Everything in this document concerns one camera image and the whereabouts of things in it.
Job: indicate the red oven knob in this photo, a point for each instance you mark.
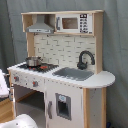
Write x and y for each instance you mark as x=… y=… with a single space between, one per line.
x=35 y=84
x=16 y=78

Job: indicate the grey range hood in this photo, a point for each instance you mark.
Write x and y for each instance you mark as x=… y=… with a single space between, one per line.
x=40 y=26

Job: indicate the toy microwave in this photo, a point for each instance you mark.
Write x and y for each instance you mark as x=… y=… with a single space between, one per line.
x=74 y=23

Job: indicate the red left oven knob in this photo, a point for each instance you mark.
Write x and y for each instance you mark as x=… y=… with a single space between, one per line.
x=16 y=78

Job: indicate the grey toy sink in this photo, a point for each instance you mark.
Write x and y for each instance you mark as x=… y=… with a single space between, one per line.
x=73 y=74

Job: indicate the toy fridge door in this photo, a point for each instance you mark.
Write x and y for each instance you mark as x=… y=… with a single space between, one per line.
x=64 y=106

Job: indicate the black toy stovetop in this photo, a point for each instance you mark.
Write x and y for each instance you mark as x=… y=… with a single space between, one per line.
x=43 y=68

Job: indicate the red right oven knob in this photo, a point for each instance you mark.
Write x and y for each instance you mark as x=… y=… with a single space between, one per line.
x=35 y=84

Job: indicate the silver toy pot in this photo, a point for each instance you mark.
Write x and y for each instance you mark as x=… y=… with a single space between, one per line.
x=33 y=61

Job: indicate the black toy faucet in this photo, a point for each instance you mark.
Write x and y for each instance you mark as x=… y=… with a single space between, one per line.
x=82 y=64

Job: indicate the wooden toy kitchen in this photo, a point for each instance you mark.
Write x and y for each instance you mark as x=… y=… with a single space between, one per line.
x=62 y=49

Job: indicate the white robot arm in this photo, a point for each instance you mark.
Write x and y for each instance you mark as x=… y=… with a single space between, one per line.
x=21 y=121

